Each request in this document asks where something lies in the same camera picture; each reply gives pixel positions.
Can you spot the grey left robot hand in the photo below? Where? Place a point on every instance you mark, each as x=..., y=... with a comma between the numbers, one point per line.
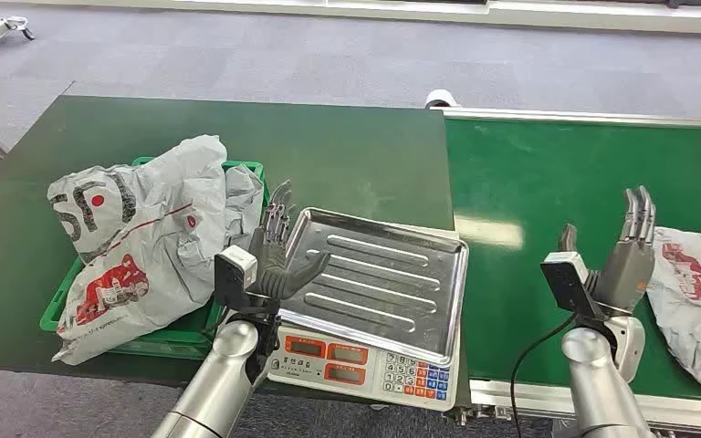
x=270, y=266

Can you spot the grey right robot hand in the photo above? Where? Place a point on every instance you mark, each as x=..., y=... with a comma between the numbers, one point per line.
x=625, y=272

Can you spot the grey mailer bag red print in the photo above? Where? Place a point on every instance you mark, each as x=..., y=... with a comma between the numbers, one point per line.
x=695, y=314

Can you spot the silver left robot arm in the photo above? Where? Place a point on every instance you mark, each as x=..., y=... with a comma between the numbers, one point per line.
x=217, y=387

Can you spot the white conveyor end roller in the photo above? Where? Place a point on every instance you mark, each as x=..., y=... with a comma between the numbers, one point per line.
x=441, y=98

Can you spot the plain crumpled grey mailer bag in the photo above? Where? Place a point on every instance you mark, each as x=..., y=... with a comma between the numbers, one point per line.
x=241, y=205

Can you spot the steel scale tray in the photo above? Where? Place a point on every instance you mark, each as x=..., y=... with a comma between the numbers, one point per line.
x=381, y=284

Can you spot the green plastic crate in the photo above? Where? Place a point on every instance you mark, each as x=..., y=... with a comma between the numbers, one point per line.
x=175, y=341

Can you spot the dark green table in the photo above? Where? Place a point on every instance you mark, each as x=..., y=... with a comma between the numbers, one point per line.
x=326, y=157

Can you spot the large grey mailer black lettering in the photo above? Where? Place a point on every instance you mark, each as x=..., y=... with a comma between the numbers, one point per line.
x=145, y=254

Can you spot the white electronic scale body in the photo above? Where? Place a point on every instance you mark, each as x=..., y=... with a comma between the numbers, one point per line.
x=356, y=378

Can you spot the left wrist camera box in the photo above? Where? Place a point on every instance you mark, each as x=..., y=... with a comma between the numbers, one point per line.
x=232, y=272

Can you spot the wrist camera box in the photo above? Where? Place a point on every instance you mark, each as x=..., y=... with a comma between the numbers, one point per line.
x=568, y=284
x=232, y=272

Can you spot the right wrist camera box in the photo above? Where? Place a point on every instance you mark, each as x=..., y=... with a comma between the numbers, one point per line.
x=568, y=284

